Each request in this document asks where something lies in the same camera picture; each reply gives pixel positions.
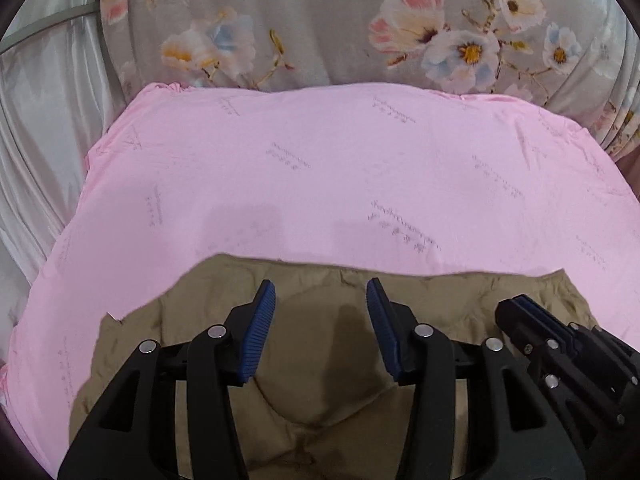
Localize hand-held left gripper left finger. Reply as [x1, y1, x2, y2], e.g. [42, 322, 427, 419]
[57, 280, 277, 480]

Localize olive quilted jacket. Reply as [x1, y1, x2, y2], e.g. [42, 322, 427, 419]
[70, 254, 601, 480]

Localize grey metal rail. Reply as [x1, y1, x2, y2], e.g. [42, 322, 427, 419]
[0, 4, 101, 53]

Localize dusty pink cloth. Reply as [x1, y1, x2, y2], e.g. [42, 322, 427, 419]
[617, 152, 640, 196]

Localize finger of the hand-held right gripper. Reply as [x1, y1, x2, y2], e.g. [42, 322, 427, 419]
[495, 299, 626, 428]
[515, 295, 640, 411]

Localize pink bed sheet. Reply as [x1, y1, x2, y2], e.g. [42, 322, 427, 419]
[0, 81, 640, 480]

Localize grey floral cloth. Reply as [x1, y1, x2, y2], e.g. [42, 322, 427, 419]
[100, 0, 640, 153]

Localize white satin curtain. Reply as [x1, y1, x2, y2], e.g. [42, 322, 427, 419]
[0, 2, 128, 356]

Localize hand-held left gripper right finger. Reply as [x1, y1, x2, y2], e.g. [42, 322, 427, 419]
[366, 277, 586, 480]

